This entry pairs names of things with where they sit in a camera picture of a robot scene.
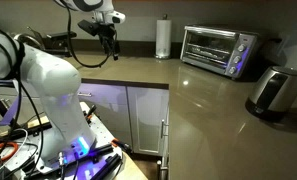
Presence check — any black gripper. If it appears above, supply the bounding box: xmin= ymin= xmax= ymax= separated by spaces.
xmin=97 ymin=22 xmax=120 ymax=62

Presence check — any glass oven door with handle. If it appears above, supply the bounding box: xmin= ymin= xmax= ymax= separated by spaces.
xmin=181 ymin=26 xmax=239 ymax=76

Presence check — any white lower cabinet door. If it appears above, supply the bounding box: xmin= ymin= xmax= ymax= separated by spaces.
xmin=77 ymin=82 xmax=132 ymax=146
xmin=125 ymin=86 xmax=170 ymax=157

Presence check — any silver mini toaster oven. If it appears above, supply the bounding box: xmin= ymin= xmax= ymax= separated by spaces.
xmin=180 ymin=25 xmax=260 ymax=80

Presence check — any white paper towel roll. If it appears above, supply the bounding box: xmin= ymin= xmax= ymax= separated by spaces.
xmin=155 ymin=19 xmax=173 ymax=57

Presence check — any metal robot mounting table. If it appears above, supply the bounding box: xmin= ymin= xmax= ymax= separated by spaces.
xmin=0 ymin=101 xmax=124 ymax=180

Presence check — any stainless steel electric kettle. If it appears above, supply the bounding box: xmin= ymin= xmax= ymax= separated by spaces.
xmin=244 ymin=65 xmax=297 ymax=122

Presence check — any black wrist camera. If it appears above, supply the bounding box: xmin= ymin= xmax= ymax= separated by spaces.
xmin=77 ymin=18 xmax=102 ymax=37

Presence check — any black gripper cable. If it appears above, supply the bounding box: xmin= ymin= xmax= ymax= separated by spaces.
xmin=65 ymin=0 xmax=120 ymax=69

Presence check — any black camera on stand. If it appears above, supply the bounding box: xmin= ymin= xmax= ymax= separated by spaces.
xmin=42 ymin=30 xmax=78 ymax=57

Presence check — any orange handled tool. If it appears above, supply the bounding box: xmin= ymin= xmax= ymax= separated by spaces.
xmin=83 ymin=104 xmax=98 ymax=124

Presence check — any black cable bundle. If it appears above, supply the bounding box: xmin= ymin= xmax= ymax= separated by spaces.
xmin=0 ymin=23 xmax=46 ymax=176

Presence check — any black aluminium rail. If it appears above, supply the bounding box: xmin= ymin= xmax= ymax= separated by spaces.
xmin=89 ymin=152 xmax=123 ymax=180

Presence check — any orange cable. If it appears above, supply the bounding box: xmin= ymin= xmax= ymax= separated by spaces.
xmin=0 ymin=141 xmax=20 ymax=167

